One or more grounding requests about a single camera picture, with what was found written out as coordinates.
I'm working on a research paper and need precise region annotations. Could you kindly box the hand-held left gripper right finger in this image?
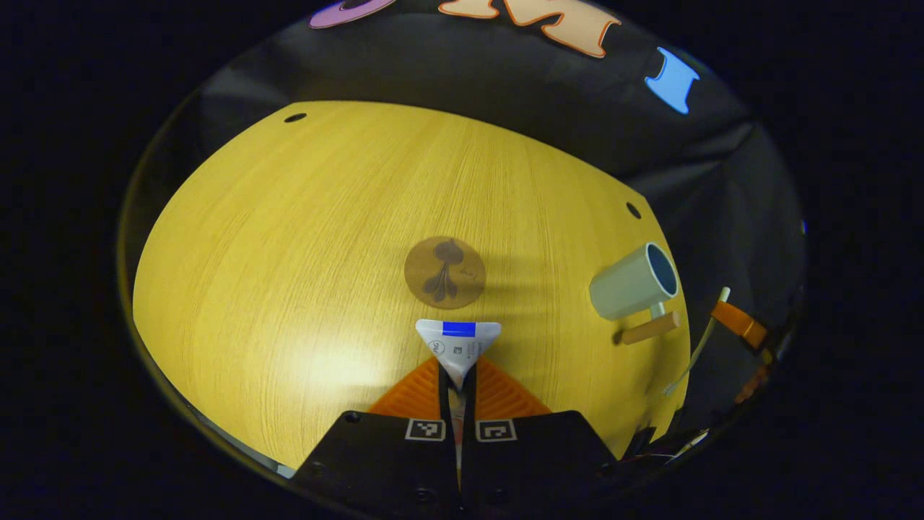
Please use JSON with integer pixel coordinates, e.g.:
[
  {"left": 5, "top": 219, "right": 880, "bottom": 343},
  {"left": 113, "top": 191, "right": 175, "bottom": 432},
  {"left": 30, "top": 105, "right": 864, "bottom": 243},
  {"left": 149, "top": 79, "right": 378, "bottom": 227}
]
[{"left": 462, "top": 355, "right": 622, "bottom": 515}]

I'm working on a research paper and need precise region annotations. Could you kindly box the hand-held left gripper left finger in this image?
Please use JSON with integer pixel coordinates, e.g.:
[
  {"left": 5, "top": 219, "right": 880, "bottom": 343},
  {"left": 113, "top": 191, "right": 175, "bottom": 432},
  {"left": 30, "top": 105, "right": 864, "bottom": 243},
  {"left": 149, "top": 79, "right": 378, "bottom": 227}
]
[{"left": 289, "top": 355, "right": 463, "bottom": 517}]

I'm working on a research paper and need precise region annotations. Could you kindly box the blue-grey cup with wooden handle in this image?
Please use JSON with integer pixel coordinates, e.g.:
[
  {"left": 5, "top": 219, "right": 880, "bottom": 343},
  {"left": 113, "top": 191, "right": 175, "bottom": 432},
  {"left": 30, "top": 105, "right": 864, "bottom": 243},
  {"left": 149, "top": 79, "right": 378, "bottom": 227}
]
[{"left": 589, "top": 242, "right": 682, "bottom": 346}]

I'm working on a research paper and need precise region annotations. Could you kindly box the round brown coaster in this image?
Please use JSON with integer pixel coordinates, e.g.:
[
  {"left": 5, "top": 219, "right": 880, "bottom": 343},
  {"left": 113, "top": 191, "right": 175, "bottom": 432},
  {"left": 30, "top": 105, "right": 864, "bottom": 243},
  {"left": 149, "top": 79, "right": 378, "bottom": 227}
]
[{"left": 404, "top": 236, "right": 487, "bottom": 310}]

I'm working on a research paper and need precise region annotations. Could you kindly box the wooden desktop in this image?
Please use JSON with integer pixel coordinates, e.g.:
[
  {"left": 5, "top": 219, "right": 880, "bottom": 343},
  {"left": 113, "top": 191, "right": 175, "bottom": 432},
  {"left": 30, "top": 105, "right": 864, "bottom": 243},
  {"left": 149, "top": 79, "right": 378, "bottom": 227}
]
[{"left": 132, "top": 100, "right": 692, "bottom": 470}]

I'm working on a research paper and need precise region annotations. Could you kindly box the black backdrop cloth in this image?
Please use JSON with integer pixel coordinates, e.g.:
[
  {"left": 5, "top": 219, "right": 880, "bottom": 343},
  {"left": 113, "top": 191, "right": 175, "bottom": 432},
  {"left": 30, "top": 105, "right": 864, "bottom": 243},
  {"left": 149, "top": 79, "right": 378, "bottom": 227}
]
[{"left": 144, "top": 0, "right": 808, "bottom": 449}]

